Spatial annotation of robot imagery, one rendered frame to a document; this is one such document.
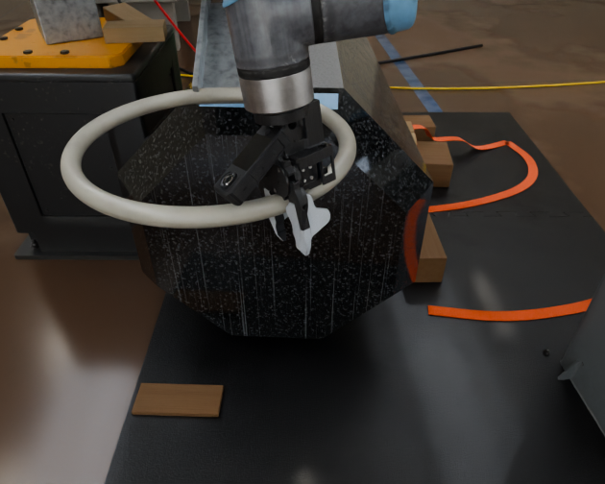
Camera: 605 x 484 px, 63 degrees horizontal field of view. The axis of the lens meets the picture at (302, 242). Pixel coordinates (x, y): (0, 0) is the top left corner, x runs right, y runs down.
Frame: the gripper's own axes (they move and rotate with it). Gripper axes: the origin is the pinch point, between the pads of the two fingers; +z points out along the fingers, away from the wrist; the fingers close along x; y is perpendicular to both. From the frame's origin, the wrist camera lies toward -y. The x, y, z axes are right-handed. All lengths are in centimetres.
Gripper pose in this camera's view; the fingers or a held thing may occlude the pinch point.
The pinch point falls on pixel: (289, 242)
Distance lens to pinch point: 73.6
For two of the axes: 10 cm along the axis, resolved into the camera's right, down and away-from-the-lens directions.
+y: 8.0, -4.1, 4.4
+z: 1.4, 8.3, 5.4
